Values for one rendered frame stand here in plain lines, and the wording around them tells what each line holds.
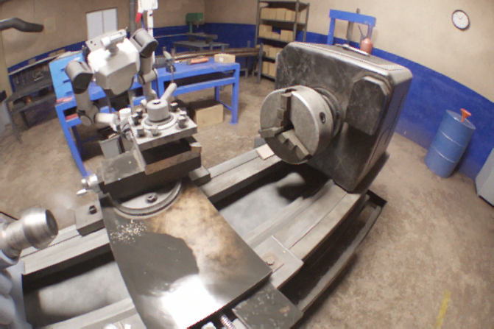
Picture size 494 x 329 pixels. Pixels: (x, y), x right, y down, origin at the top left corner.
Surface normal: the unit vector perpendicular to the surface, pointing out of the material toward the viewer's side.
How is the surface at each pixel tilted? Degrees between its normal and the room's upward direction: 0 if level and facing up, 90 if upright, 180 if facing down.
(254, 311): 0
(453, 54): 90
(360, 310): 0
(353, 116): 90
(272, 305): 0
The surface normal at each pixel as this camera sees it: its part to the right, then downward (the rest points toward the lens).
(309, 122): -0.77, 0.31
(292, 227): 0.06, -0.83
